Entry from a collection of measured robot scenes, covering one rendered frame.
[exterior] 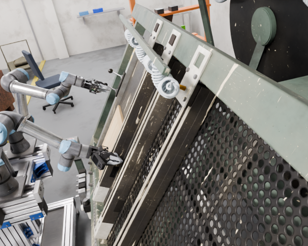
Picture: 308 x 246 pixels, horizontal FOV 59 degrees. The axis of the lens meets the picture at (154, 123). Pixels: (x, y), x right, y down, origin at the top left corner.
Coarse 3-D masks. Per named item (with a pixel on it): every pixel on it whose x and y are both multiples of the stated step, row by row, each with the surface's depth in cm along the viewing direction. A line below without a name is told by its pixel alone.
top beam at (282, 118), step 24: (144, 24) 165; (168, 24) 125; (192, 48) 95; (216, 48) 93; (216, 72) 76; (240, 72) 66; (240, 96) 64; (264, 96) 57; (288, 96) 51; (264, 120) 55; (288, 120) 50; (288, 144) 48
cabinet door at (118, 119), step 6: (120, 108) 204; (114, 114) 210; (120, 114) 195; (114, 120) 207; (120, 120) 190; (114, 126) 201; (120, 126) 185; (108, 132) 214; (114, 132) 197; (108, 138) 210; (114, 138) 192; (102, 144) 221; (108, 144) 205
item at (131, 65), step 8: (136, 56) 198; (128, 64) 203; (128, 72) 202; (128, 80) 205; (120, 88) 207; (120, 96) 210; (112, 104) 216; (112, 112) 215; (104, 128) 221; (104, 136) 224
